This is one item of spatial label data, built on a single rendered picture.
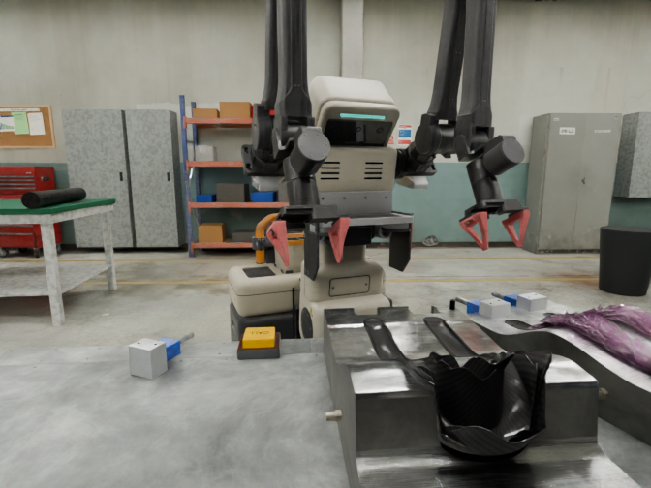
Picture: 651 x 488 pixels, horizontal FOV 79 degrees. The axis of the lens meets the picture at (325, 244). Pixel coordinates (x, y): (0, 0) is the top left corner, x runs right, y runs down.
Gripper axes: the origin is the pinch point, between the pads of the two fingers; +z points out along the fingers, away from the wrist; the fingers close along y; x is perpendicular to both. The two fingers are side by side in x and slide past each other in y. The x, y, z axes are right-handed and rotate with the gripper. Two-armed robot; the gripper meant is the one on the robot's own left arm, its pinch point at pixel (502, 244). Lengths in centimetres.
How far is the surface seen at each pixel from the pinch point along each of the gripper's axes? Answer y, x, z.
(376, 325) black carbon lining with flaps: -33.7, -0.7, 12.9
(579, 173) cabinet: 463, 289, -163
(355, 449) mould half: -50, -23, 26
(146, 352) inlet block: -71, 11, 11
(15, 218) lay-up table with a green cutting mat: -171, 255, -111
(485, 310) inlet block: -6.4, 2.9, 12.9
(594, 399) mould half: -25.4, -31.1, 25.2
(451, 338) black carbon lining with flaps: -24.2, -8.0, 17.0
